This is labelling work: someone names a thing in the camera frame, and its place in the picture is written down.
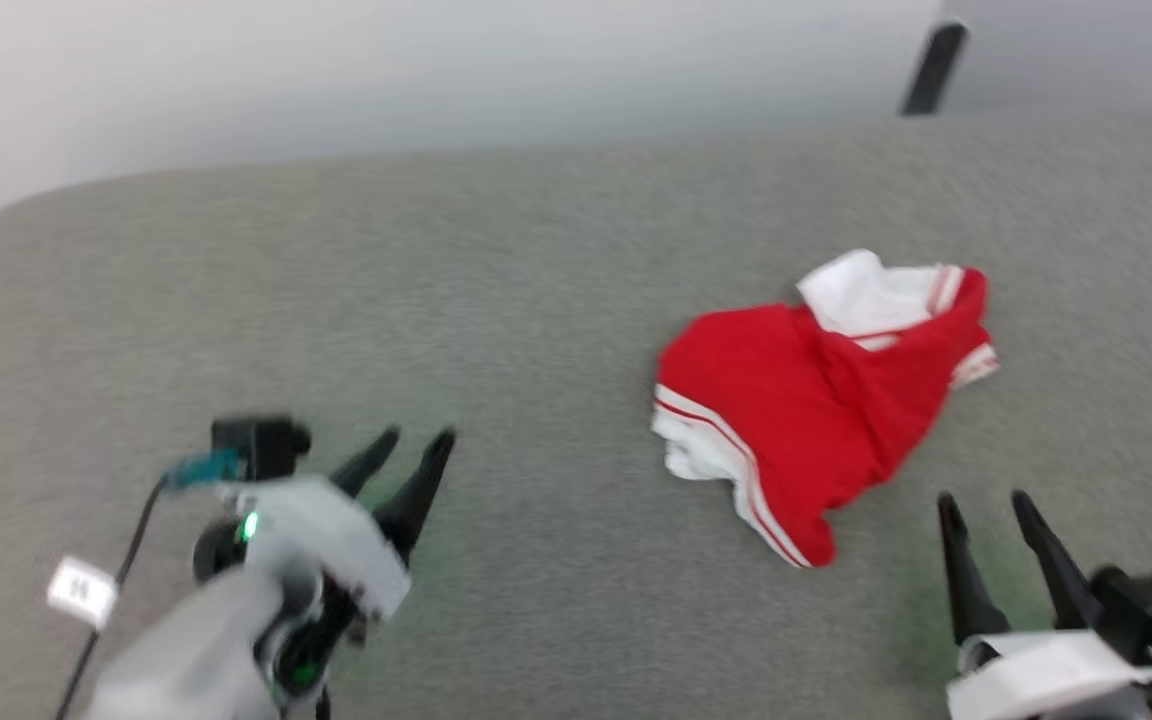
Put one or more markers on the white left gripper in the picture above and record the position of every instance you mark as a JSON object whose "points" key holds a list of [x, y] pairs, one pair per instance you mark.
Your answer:
{"points": [[321, 525]]}

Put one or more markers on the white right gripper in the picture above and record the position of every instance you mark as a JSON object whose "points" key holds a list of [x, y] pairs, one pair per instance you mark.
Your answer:
{"points": [[1036, 675]]}

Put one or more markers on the red white basketball jersey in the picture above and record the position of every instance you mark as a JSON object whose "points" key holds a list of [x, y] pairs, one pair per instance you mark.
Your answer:
{"points": [[786, 400]]}

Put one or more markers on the grey fabric sofa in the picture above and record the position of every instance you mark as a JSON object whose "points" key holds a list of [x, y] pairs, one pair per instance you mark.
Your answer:
{"points": [[556, 330]]}

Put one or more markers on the black panel leg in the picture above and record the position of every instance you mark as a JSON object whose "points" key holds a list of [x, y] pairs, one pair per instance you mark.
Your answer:
{"points": [[934, 68]]}

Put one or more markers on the grey partition panel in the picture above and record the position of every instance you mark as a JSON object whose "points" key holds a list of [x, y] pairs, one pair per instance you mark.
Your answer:
{"points": [[1096, 50]]}

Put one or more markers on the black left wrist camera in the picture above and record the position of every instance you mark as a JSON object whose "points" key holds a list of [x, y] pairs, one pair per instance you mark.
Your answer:
{"points": [[261, 445]]}

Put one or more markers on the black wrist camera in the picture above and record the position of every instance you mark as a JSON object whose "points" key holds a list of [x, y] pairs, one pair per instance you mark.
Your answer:
{"points": [[1151, 605], [261, 445]]}

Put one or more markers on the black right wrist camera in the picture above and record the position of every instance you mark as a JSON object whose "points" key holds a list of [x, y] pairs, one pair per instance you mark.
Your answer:
{"points": [[1151, 605]]}

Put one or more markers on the teal left camera connector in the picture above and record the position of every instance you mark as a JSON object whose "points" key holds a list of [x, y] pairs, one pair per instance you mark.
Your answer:
{"points": [[201, 468]]}

